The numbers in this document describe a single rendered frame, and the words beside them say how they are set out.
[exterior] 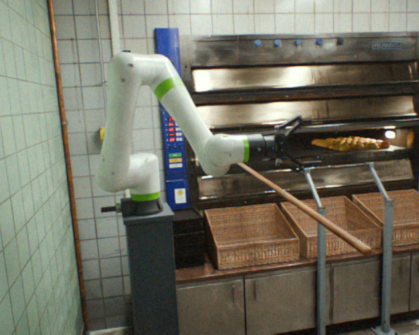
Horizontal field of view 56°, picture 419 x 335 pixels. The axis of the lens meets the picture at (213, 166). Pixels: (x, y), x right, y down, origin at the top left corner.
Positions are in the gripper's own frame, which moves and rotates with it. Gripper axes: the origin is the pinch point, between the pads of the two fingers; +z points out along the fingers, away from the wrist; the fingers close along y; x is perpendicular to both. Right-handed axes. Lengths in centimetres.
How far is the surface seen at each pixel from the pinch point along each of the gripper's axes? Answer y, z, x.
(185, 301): 106, -43, -99
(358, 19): -71, 105, -156
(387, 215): 64, 93, -97
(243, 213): 68, 9, -150
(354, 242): 31.7, 5.8, 15.3
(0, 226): 24, -112, -15
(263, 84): -26, 28, -153
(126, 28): -66, -66, -153
